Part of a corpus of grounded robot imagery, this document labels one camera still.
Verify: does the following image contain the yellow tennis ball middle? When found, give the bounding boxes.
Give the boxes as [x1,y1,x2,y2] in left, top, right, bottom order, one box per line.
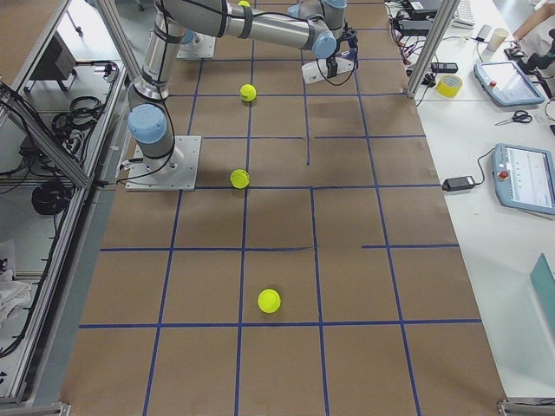
[239,83,257,102]

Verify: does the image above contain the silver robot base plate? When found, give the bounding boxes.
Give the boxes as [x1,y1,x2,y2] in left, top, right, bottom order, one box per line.
[125,135,201,192]

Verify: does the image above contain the white crumpled cloth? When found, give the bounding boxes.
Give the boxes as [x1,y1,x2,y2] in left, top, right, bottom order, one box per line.
[0,240,31,335]

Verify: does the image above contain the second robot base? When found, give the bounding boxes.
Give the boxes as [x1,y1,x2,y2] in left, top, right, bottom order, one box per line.
[177,29,216,61]

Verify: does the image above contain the black handled scissors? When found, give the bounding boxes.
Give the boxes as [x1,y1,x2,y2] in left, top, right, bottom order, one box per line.
[495,110,532,126]

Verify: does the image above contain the paper cup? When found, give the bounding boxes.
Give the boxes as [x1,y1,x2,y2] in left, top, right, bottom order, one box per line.
[486,28,509,52]

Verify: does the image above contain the near teach pendant tablet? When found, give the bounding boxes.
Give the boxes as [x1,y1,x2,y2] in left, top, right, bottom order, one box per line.
[492,143,554,215]

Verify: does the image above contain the yellow tape roll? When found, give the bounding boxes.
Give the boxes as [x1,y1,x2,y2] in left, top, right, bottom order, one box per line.
[436,75,463,98]

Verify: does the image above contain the far teach pendant tablet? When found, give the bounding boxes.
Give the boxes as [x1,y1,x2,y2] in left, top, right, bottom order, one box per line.
[473,61,545,107]

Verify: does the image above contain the yellow tennis ball near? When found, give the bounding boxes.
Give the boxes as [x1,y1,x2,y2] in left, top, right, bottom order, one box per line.
[257,288,281,314]

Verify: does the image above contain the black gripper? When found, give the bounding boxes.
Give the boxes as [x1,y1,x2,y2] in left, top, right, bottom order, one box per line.
[326,49,343,78]

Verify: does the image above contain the teach pendant tablet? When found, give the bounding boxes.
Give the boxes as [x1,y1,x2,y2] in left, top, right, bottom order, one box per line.
[492,143,554,215]
[473,61,545,107]

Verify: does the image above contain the yellow tennis ball by base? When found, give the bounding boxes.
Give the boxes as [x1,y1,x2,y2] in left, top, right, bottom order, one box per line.
[230,169,250,189]

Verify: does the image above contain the coiled black cables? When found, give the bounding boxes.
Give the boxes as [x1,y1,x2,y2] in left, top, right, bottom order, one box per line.
[31,179,72,217]

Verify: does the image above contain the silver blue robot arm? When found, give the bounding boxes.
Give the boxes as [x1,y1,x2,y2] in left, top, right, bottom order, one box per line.
[127,1,347,175]

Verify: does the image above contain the white blue tennis ball can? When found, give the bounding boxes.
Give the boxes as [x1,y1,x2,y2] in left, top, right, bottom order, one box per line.
[302,49,357,84]

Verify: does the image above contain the black phone device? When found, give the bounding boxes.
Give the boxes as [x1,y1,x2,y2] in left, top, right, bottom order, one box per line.
[430,62,459,74]

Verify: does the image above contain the aluminium frame post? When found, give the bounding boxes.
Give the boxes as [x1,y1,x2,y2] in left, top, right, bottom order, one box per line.
[406,0,460,99]

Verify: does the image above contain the black power adapter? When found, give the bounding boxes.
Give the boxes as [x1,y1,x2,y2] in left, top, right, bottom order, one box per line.
[441,176,476,192]

